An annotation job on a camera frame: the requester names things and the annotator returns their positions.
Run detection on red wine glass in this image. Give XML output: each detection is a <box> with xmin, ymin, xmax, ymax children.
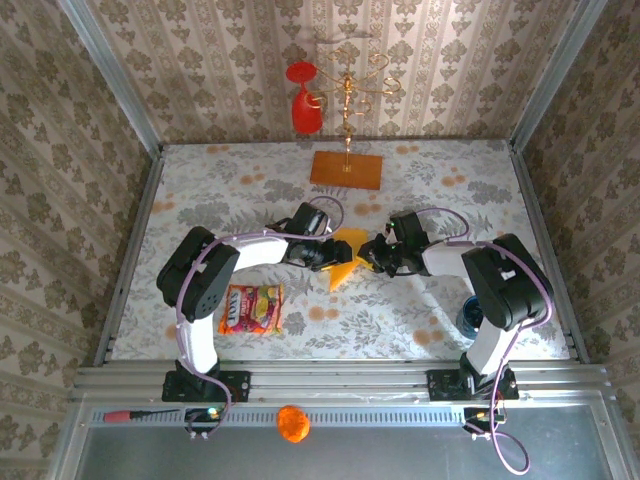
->
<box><xmin>285</xmin><ymin>61</ymin><xmax>324</xmax><ymax>135</ymax></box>

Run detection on small circuit board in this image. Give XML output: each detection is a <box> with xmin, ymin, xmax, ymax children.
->
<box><xmin>183</xmin><ymin>407</ymin><xmax>225</xmax><ymax>441</ymax></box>
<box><xmin>462</xmin><ymin>405</ymin><xmax>507</xmax><ymax>441</ymax></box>

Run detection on orange mesh ball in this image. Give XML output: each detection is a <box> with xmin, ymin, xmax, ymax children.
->
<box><xmin>276</xmin><ymin>404</ymin><xmax>311</xmax><ymax>445</ymax></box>

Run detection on aluminium corner post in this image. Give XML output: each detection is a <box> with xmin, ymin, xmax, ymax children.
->
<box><xmin>509</xmin><ymin>0</ymin><xmax>609</xmax><ymax>151</ymax></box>
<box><xmin>57</xmin><ymin>0</ymin><xmax>166</xmax><ymax>159</ymax></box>

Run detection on dark blue cup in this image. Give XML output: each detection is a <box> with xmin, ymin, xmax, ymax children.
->
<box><xmin>458</xmin><ymin>294</ymin><xmax>485</xmax><ymax>341</ymax></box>

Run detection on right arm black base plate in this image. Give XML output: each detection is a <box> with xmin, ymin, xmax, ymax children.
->
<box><xmin>427</xmin><ymin>368</ymin><xmax>520</xmax><ymax>402</ymax></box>

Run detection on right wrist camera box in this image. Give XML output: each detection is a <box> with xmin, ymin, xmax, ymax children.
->
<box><xmin>387</xmin><ymin>209</ymin><xmax>427</xmax><ymax>244</ymax></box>

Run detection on gold glass rack stand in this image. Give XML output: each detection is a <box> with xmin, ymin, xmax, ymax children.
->
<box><xmin>308</xmin><ymin>48</ymin><xmax>404</xmax><ymax>191</ymax></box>

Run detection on floral tablecloth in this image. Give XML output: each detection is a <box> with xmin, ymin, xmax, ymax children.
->
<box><xmin>110</xmin><ymin>139</ymin><xmax>571</xmax><ymax>361</ymax></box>

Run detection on red handled screwdriver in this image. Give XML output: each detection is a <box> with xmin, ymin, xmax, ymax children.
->
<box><xmin>103</xmin><ymin>408</ymin><xmax>181</xmax><ymax>424</ymax></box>

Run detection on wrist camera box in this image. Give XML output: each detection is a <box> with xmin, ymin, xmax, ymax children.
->
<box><xmin>289</xmin><ymin>201</ymin><xmax>332</xmax><ymax>237</ymax></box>
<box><xmin>387</xmin><ymin>209</ymin><xmax>427</xmax><ymax>244</ymax></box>

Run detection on grey metal sheet panel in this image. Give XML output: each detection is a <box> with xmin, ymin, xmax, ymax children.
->
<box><xmin>74</xmin><ymin>424</ymin><xmax>621</xmax><ymax>480</ymax></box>

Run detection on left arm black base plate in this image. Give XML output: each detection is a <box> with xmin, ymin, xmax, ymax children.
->
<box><xmin>161</xmin><ymin>369</ymin><xmax>252</xmax><ymax>404</ymax></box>

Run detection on aluminium side rail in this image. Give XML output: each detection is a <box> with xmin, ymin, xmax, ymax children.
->
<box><xmin>509</xmin><ymin>142</ymin><xmax>591</xmax><ymax>364</ymax></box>
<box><xmin>93</xmin><ymin>147</ymin><xmax>166</xmax><ymax>366</ymax></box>

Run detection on grey slotted cable duct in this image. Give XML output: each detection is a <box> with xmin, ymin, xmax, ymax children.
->
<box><xmin>87</xmin><ymin>405</ymin><xmax>469</xmax><ymax>428</ymax></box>

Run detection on wide aluminium base rail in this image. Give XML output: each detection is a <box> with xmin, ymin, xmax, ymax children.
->
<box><xmin>69</xmin><ymin>363</ymin><xmax>614</xmax><ymax>402</ymax></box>

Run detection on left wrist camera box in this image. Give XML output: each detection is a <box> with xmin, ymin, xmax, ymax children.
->
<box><xmin>289</xmin><ymin>201</ymin><xmax>332</xmax><ymax>237</ymax></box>

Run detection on colourful candy bag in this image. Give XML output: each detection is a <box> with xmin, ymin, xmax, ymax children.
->
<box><xmin>217</xmin><ymin>283</ymin><xmax>286</xmax><ymax>336</ymax></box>

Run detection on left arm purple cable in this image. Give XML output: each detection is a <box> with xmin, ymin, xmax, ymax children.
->
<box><xmin>174</xmin><ymin>196</ymin><xmax>345</xmax><ymax>439</ymax></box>

